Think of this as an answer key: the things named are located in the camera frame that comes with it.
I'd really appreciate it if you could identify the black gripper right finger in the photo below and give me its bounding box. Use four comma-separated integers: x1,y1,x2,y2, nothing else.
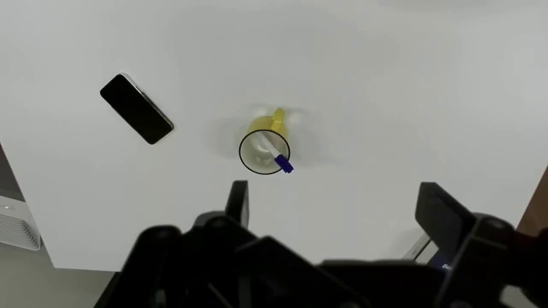
415,181,476,261

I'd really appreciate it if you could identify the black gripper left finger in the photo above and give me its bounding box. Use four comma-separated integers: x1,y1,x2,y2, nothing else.
226,179,250,227

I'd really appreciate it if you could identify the white pen with blue cap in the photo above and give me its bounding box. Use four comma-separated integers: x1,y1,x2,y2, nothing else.
256,131,293,172

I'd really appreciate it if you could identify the yellow enamel cup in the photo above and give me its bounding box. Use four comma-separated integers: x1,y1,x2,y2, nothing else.
238,107,293,176

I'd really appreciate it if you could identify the wooden side table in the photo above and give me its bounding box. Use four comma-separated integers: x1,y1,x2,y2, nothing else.
518,167,548,236

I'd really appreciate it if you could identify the black smartphone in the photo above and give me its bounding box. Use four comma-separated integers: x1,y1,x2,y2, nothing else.
100,73,175,143

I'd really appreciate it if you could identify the white air purifier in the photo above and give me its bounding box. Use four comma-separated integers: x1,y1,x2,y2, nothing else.
0,194,43,251

